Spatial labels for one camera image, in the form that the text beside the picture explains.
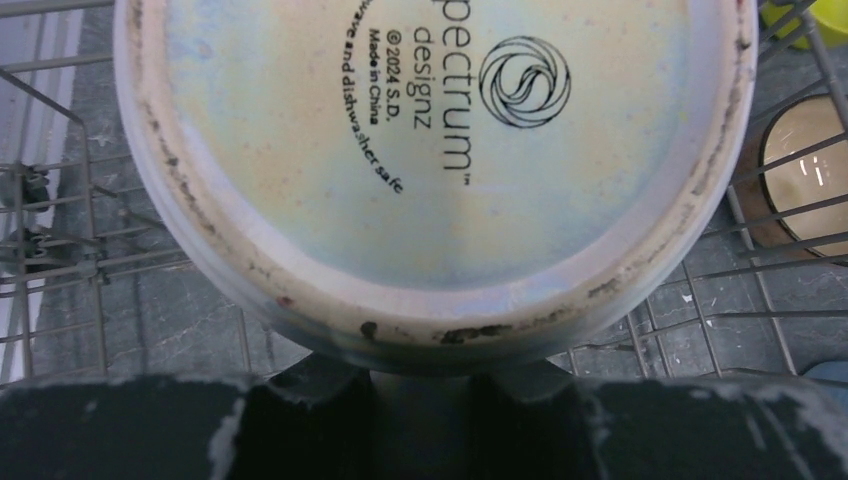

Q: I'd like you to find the white floral mug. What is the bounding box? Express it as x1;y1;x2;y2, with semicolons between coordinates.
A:
113;1;759;375

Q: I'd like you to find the lime green bowl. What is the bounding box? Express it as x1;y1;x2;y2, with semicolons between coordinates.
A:
760;0;847;48

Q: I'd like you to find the light blue mug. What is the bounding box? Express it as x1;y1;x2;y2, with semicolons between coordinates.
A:
804;360;847;403

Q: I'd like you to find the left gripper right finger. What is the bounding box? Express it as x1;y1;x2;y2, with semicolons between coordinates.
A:
470;361;847;479

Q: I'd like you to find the grey wire dish rack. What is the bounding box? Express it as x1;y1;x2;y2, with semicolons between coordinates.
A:
1;1;847;385

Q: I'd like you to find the beige brown-rimmed bowl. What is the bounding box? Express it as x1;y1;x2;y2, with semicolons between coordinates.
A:
732;94;847;266

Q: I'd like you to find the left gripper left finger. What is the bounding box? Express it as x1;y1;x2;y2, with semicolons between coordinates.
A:
1;374;361;479

